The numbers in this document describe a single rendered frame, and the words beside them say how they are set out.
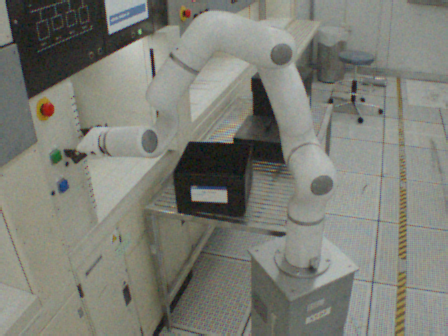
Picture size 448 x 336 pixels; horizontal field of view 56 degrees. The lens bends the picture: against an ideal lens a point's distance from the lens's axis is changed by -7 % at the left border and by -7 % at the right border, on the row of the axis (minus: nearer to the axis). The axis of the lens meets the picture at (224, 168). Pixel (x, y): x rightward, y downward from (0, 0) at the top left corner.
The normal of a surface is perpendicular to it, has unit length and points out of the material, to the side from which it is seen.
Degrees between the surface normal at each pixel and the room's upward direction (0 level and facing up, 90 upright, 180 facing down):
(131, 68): 90
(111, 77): 90
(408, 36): 90
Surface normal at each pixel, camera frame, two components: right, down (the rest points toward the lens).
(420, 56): -0.32, 0.48
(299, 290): -0.04, -0.87
